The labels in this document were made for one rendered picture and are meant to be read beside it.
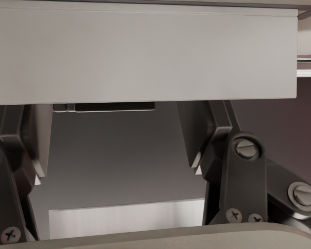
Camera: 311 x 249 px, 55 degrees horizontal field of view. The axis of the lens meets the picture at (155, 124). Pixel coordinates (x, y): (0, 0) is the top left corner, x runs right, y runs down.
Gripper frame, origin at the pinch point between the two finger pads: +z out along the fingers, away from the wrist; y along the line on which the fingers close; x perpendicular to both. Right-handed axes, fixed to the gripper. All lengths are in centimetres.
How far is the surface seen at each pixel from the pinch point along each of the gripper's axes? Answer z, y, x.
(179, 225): -2.2, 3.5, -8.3
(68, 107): 26.6, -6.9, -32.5
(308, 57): 22.8, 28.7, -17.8
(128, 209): -1.3, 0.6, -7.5
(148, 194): 19, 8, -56
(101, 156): 27, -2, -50
